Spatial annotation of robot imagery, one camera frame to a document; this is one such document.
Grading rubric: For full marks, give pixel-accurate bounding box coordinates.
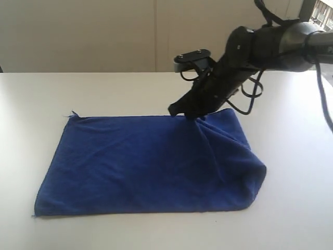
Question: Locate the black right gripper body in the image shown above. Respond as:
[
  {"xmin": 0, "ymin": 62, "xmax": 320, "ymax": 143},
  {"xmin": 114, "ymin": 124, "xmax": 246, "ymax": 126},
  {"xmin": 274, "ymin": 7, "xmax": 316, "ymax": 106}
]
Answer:
[{"xmin": 187, "ymin": 57, "xmax": 258, "ymax": 115}]

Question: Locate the blue microfiber towel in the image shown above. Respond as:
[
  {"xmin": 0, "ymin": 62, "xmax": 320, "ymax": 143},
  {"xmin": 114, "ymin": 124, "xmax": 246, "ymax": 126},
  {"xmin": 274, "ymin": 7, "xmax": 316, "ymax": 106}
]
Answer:
[{"xmin": 34, "ymin": 109, "xmax": 267, "ymax": 216}]

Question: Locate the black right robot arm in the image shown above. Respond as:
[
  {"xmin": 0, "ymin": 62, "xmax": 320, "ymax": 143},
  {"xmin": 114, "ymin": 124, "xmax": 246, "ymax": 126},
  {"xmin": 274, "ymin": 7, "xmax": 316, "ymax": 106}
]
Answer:
[{"xmin": 168, "ymin": 22, "xmax": 332, "ymax": 119}]

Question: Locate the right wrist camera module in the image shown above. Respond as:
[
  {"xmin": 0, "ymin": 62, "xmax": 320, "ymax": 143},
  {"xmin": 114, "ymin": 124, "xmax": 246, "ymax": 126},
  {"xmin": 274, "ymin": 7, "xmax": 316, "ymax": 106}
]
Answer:
[{"xmin": 173, "ymin": 48, "xmax": 216, "ymax": 82}]

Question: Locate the dark window frame post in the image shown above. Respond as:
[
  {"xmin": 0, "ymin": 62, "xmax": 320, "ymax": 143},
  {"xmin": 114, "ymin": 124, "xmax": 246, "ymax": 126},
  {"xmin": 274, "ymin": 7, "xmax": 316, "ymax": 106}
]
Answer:
[{"xmin": 299, "ymin": 0, "xmax": 316, "ymax": 22}]

